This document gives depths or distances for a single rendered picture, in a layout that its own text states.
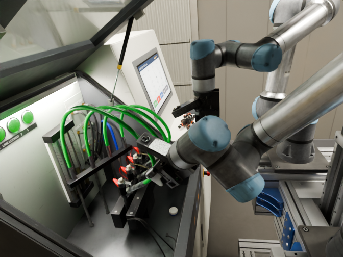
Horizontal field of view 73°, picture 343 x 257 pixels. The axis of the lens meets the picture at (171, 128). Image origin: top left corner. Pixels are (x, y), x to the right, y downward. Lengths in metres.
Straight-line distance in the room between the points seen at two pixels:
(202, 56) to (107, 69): 0.53
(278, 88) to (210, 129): 0.67
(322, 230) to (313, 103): 0.46
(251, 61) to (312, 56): 2.15
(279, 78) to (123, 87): 0.68
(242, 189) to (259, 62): 0.36
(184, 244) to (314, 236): 0.39
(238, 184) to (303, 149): 0.63
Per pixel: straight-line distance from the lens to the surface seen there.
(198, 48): 0.71
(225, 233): 2.11
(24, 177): 0.94
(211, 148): 0.45
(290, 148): 1.08
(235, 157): 0.49
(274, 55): 0.70
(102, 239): 1.11
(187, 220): 0.93
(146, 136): 0.63
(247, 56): 0.72
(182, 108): 0.79
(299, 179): 1.16
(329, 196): 1.04
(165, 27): 2.56
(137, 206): 0.97
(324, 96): 0.51
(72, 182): 1.00
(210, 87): 0.74
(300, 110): 0.52
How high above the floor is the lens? 1.66
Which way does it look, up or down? 27 degrees down
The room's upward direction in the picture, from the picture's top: 6 degrees counter-clockwise
